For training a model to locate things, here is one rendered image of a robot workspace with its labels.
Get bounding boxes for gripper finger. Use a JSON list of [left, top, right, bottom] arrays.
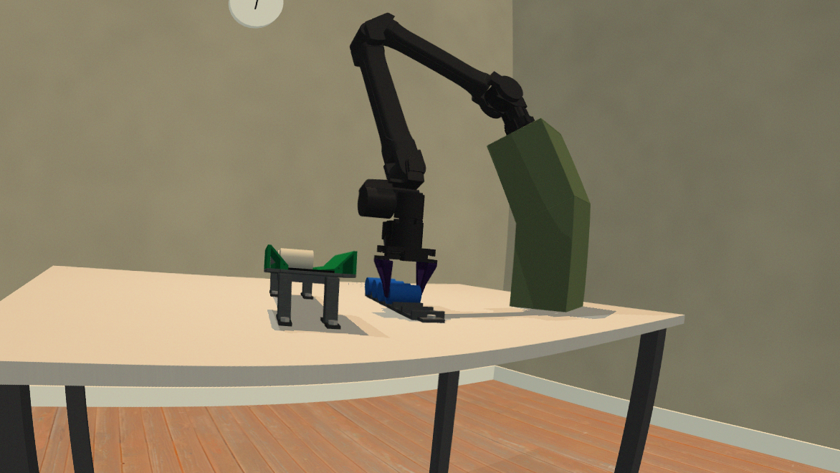
[[416, 262, 437, 295], [374, 258, 393, 297]]

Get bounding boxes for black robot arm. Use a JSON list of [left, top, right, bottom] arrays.
[[350, 13, 535, 224]]

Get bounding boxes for blue plastic bar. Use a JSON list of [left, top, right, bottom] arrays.
[[384, 284, 421, 304], [372, 279, 404, 298], [365, 277, 396, 295], [377, 282, 410, 302]]

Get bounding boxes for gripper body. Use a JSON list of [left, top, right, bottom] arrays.
[[374, 219, 437, 263]]

